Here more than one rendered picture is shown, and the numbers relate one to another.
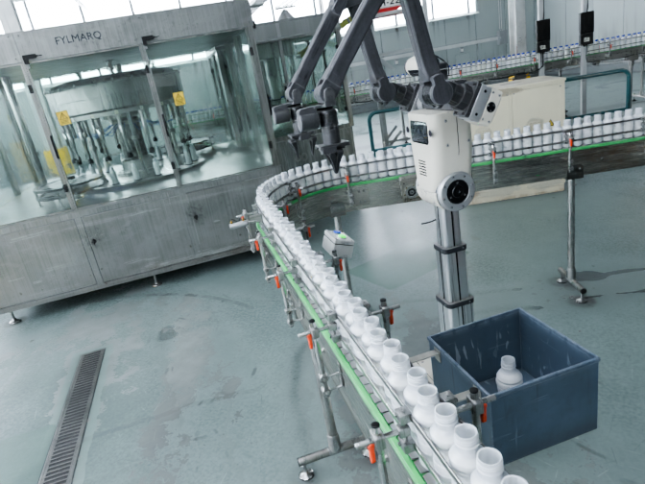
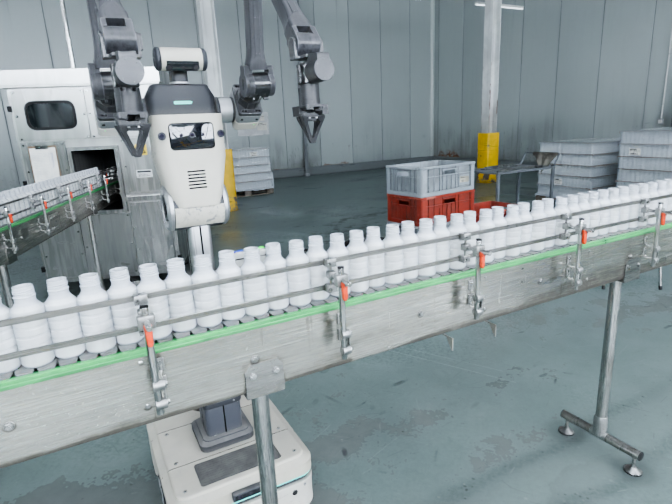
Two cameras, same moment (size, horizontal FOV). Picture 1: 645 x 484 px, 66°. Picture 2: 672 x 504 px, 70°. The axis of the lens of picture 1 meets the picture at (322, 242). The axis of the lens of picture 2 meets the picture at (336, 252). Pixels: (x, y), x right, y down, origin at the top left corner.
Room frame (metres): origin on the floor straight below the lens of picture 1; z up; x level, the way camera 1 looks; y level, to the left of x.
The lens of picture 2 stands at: (1.92, 1.24, 1.44)
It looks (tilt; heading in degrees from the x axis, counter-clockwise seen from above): 15 degrees down; 255
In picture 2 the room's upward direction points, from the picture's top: 3 degrees counter-clockwise
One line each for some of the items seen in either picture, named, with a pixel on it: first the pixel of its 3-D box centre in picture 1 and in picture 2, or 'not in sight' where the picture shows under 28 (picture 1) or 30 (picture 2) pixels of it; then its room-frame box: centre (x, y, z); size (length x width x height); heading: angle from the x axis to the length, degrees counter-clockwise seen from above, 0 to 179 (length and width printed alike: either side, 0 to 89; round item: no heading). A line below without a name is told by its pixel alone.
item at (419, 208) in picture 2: not in sight; (430, 204); (0.19, -2.27, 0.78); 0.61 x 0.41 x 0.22; 20
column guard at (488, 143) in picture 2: not in sight; (487, 157); (-4.28, -8.48, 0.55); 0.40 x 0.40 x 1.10; 13
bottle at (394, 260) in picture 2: (323, 287); (392, 253); (1.44, 0.02, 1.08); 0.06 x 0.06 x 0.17
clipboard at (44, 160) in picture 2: not in sight; (44, 164); (3.27, -3.56, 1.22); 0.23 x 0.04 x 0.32; 175
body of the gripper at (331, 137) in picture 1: (331, 137); (309, 98); (1.63, -0.09, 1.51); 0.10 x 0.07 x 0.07; 103
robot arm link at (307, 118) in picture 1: (315, 109); (314, 59); (1.62, -0.05, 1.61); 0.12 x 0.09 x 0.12; 104
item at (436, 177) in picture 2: not in sight; (430, 177); (0.19, -2.27, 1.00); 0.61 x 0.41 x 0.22; 20
